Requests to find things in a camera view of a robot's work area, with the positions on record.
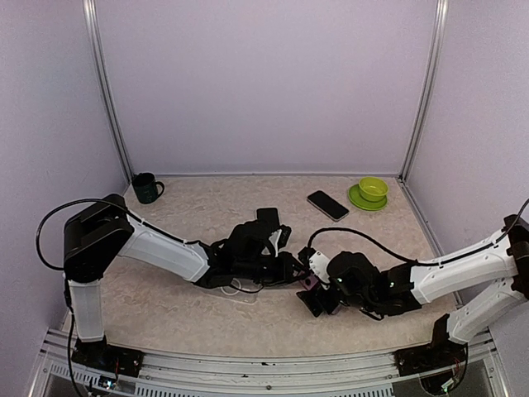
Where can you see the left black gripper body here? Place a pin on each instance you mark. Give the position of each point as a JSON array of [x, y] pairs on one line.
[[274, 275]]

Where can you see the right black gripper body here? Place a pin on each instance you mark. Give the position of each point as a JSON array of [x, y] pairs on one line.
[[315, 294]]

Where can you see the pink phone face down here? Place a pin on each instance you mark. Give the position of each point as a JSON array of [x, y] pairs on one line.
[[309, 282]]

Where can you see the clear case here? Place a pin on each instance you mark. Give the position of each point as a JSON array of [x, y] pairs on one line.
[[240, 291]]

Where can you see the black phone face up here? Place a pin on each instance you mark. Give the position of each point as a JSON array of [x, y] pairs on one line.
[[269, 215]]

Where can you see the purple-edged black-screen phone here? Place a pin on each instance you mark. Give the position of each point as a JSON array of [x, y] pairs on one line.
[[327, 205]]

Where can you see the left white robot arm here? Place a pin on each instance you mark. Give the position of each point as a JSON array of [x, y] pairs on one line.
[[107, 229]]

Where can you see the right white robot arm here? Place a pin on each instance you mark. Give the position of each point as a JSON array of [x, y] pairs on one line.
[[350, 279]]

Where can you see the green bowl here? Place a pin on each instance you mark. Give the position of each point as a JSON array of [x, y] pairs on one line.
[[372, 189]]

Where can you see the dark green mug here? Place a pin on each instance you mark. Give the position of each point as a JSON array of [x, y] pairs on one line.
[[147, 188]]

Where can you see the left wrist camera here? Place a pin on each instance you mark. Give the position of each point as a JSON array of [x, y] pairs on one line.
[[279, 238]]

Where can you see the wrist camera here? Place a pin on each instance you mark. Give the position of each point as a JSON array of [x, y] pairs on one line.
[[279, 238], [317, 264]]

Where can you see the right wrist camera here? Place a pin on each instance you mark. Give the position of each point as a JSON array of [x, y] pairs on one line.
[[317, 264]]

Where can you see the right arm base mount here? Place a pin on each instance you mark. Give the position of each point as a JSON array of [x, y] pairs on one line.
[[438, 353]]

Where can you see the front aluminium rail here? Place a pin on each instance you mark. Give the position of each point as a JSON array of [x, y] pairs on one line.
[[164, 374]]

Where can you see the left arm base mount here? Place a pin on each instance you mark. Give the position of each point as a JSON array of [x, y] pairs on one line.
[[108, 358]]

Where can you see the right aluminium frame post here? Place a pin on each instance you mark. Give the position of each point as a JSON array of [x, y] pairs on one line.
[[434, 55]]

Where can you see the aluminium frame post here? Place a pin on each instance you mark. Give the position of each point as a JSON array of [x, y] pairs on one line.
[[434, 55], [91, 21]]

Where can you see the left aluminium frame post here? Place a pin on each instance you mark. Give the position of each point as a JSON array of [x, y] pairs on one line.
[[91, 21]]

